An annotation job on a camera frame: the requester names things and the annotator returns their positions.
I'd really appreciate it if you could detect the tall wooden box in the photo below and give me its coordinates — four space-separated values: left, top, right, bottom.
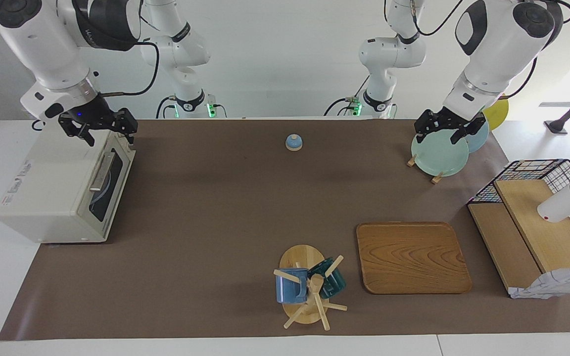
494 179 570 274

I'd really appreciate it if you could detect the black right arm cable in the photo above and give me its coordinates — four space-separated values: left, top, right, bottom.
98 42 160 97

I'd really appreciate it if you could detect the yellow plate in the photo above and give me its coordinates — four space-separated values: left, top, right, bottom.
482 96 509 131

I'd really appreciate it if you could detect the cream toaster oven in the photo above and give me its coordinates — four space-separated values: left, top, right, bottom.
0 130 136 244

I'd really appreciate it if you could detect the wooden plate rack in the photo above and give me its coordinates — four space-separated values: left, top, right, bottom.
407 154 445 185

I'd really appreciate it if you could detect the white patterned cloth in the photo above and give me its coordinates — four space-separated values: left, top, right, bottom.
509 266 570 299

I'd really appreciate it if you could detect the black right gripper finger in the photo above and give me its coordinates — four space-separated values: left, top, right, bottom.
59 118 95 147
114 108 139 144

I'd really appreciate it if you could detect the white cup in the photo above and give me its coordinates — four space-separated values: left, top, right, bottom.
537 168 570 223

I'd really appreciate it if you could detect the light blue racked plate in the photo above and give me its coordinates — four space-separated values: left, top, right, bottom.
463 121 490 154

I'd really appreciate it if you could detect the wooden mug tree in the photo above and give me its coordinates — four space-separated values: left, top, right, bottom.
273 244 348 331

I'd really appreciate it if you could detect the pale green plate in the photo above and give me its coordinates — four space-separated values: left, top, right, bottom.
411 130 470 177

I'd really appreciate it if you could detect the dark green mug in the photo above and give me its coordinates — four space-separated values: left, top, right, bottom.
308 257 347 299

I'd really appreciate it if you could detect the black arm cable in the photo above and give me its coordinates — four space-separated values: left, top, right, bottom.
98 42 160 97
413 0 465 37

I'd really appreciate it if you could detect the low wooden box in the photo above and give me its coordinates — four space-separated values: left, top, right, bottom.
468 202 544 297

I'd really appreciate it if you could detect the wooden serving tray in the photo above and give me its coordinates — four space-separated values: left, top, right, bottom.
356 222 473 295

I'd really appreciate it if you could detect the blue mug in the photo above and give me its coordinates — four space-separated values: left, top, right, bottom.
276 267 309 304

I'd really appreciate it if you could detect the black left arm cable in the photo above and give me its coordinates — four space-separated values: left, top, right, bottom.
413 0 465 37

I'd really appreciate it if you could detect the glass oven door with handle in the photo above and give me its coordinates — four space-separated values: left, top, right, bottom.
86 134 136 234

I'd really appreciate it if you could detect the brown table mat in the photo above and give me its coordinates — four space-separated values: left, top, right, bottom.
0 119 570 341

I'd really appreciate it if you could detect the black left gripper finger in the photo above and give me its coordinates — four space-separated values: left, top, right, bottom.
450 115 487 144
414 111 437 144

